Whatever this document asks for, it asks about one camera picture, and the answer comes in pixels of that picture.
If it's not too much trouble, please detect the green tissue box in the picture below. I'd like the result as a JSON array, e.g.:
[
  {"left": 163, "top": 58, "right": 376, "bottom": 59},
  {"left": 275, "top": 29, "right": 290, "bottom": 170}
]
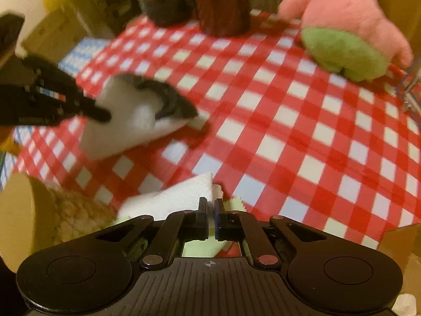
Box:
[{"left": 116, "top": 195, "right": 240, "bottom": 258}]

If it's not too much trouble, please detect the pink starfish plush toy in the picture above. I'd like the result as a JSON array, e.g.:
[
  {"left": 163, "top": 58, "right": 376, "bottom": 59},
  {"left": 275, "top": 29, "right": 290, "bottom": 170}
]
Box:
[{"left": 278, "top": 0, "right": 413, "bottom": 82}]

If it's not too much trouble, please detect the red white checkered tablecloth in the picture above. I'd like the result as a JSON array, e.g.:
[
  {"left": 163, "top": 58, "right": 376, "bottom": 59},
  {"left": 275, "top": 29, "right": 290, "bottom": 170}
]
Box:
[{"left": 1, "top": 11, "right": 420, "bottom": 247}]

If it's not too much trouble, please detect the white grey sock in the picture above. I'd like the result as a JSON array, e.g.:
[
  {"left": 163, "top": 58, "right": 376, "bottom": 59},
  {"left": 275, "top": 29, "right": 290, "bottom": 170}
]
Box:
[{"left": 79, "top": 73, "right": 198, "bottom": 160}]

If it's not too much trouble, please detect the dark red cylindrical canister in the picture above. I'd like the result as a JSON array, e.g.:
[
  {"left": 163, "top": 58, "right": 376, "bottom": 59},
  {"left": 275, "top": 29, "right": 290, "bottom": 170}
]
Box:
[{"left": 194, "top": 0, "right": 250, "bottom": 38}]

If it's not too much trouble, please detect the brown cardboard box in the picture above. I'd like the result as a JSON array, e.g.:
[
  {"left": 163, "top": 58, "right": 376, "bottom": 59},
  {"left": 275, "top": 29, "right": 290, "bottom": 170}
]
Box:
[{"left": 378, "top": 223, "right": 421, "bottom": 312}]

